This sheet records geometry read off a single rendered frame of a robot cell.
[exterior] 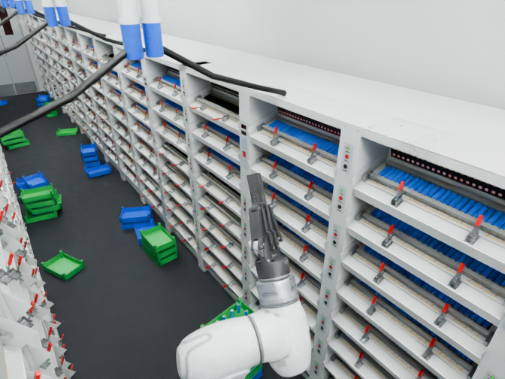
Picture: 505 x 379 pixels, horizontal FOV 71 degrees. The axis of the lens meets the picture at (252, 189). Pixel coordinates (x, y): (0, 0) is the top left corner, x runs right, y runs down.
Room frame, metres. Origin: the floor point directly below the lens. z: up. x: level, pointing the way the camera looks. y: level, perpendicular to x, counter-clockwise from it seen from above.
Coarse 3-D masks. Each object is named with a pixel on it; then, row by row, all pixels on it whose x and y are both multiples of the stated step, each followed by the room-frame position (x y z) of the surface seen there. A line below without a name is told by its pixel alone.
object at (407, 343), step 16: (336, 288) 1.22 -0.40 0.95; (352, 288) 1.23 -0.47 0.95; (352, 304) 1.15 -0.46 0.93; (368, 304) 1.14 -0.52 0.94; (368, 320) 1.09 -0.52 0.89; (384, 320) 1.05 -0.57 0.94; (400, 320) 1.04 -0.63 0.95; (400, 336) 0.97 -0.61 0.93; (416, 336) 0.96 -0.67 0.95; (416, 352) 0.90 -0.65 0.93; (432, 368) 0.84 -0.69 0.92; (448, 368) 0.83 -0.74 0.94; (464, 368) 0.82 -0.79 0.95
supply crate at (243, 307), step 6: (240, 300) 1.52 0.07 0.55; (234, 306) 1.51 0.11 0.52; (240, 306) 1.52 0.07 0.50; (246, 306) 1.49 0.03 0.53; (222, 312) 1.44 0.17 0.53; (228, 312) 1.47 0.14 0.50; (234, 312) 1.49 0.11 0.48; (240, 312) 1.49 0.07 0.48; (252, 312) 1.46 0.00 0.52; (216, 318) 1.41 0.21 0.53; (228, 318) 1.44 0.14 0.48
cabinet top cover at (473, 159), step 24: (264, 96) 1.70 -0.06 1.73; (288, 96) 1.65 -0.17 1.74; (312, 96) 1.65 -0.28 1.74; (336, 120) 1.33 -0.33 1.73; (384, 144) 1.15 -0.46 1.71; (408, 144) 1.08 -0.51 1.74; (432, 144) 1.07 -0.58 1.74; (456, 144) 1.07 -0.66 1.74; (480, 144) 1.07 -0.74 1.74; (456, 168) 0.95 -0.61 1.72; (480, 168) 0.90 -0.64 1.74; (504, 168) 0.89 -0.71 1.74
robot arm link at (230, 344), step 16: (224, 320) 0.52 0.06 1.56; (240, 320) 0.52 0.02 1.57; (192, 336) 0.48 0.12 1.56; (208, 336) 0.48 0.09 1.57; (224, 336) 0.48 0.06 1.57; (240, 336) 0.48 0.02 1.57; (256, 336) 0.48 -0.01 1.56; (192, 352) 0.45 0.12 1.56; (208, 352) 0.45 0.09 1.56; (224, 352) 0.45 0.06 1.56; (240, 352) 0.45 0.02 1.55; (256, 352) 0.46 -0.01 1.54; (192, 368) 0.43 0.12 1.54; (208, 368) 0.43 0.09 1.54; (224, 368) 0.43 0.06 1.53; (240, 368) 0.44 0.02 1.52
